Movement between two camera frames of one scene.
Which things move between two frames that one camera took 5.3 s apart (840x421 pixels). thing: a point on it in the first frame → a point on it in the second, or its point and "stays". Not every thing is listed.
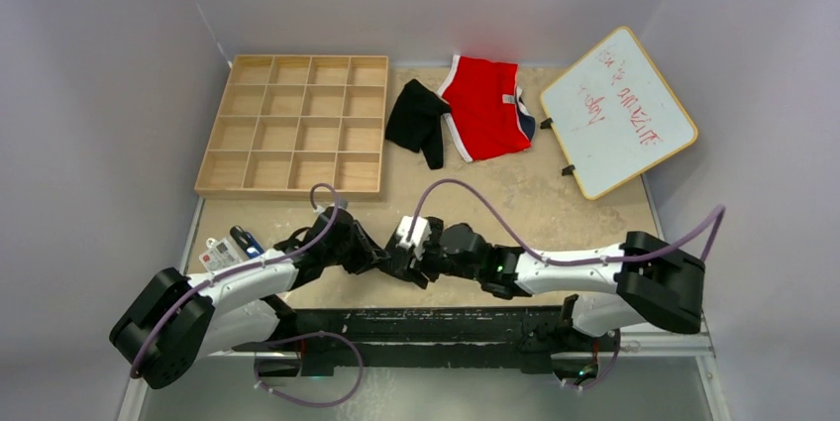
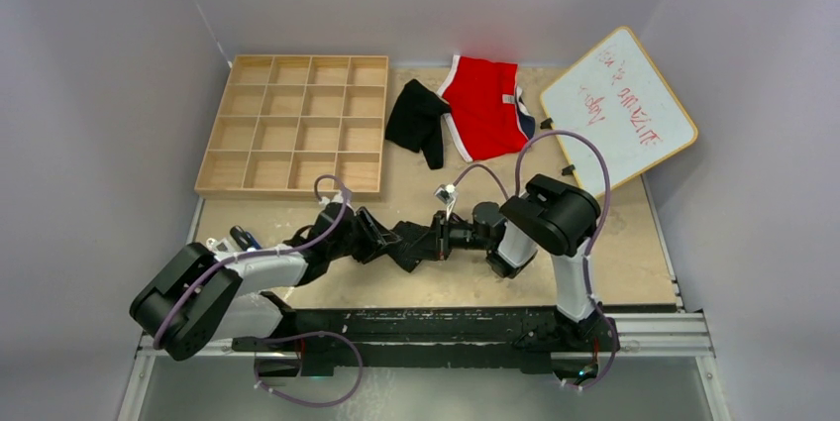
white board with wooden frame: x=612 y=117 stays
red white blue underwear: x=486 y=113 stays
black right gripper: x=416 y=269 → x=441 y=223
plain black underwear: x=416 y=122 stays
